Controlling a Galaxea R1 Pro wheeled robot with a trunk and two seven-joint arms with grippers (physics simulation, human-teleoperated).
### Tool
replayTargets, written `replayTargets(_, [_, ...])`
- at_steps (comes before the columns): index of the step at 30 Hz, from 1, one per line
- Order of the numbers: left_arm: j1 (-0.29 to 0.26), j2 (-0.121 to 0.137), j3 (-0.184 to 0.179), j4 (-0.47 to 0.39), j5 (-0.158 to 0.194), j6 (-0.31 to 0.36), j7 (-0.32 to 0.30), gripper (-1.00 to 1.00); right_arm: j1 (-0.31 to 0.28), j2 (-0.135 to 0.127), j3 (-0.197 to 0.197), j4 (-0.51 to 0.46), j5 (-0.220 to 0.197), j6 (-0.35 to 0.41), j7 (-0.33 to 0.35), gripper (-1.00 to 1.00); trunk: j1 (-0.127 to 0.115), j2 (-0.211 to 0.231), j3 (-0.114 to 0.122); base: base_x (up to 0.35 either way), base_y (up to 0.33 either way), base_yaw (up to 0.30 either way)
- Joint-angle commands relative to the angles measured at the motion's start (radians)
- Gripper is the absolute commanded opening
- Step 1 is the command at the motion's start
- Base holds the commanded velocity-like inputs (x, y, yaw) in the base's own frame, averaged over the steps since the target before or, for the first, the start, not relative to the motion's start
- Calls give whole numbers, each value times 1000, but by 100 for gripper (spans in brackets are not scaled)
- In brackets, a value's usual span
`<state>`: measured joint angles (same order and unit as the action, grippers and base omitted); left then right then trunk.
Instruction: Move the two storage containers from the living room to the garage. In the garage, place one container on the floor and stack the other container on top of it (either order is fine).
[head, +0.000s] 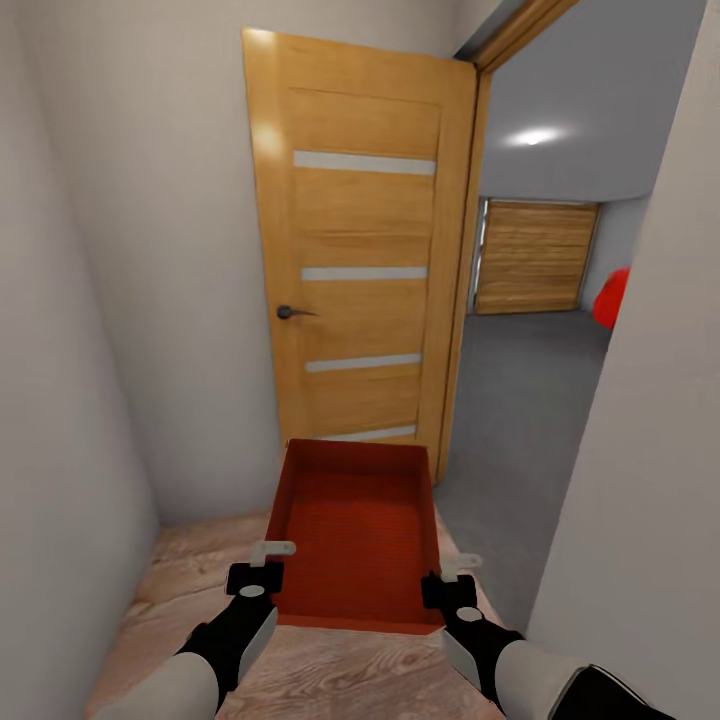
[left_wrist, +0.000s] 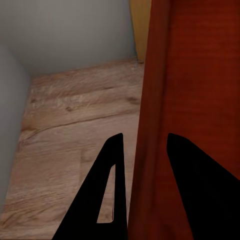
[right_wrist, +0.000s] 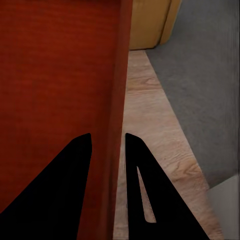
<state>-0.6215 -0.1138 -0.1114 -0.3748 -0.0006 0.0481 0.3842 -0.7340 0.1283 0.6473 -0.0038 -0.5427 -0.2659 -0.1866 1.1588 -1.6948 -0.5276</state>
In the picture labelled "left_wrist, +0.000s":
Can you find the storage box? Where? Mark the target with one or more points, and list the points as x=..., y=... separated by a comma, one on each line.
x=191, y=88

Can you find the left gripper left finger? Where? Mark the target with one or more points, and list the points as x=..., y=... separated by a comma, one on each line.
x=80, y=221

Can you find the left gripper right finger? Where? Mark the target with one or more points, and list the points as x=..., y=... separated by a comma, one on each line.
x=210, y=193

